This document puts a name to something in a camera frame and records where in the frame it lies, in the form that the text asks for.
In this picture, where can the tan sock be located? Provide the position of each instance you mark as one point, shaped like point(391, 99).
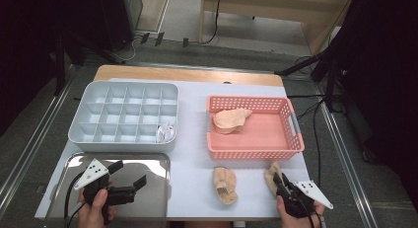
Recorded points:
point(225, 185)
point(270, 178)

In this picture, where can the black curtain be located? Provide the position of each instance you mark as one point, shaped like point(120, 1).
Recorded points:
point(387, 73)
point(26, 40)

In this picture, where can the person's right hand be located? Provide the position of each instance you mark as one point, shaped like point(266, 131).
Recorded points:
point(295, 223)

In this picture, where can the black metal stand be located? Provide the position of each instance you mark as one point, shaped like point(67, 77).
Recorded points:
point(302, 64)
point(59, 73)

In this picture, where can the small black block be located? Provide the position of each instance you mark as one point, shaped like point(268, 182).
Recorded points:
point(185, 42)
point(159, 38)
point(145, 38)

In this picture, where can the white divided storage box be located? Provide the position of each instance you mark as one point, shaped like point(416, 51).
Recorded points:
point(125, 147)

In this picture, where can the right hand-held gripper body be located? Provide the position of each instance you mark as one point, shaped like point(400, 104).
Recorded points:
point(312, 191)

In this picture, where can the light wooden cabinet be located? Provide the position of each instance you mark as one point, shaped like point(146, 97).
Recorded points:
point(279, 11)

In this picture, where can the person's left hand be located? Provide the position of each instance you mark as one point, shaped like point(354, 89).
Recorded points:
point(90, 218)

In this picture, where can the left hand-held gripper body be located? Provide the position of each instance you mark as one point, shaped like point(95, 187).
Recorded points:
point(93, 172)

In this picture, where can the peach sock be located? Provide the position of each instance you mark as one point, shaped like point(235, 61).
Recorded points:
point(230, 120)

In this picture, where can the dark cabinet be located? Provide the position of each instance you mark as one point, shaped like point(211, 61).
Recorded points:
point(121, 17)

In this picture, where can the white table cover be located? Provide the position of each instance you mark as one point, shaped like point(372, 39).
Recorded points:
point(197, 155)

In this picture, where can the clear plastic box lid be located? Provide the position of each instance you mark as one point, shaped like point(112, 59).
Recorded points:
point(148, 201)

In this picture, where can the pink plastic basket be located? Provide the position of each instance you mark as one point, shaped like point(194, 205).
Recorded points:
point(263, 136)

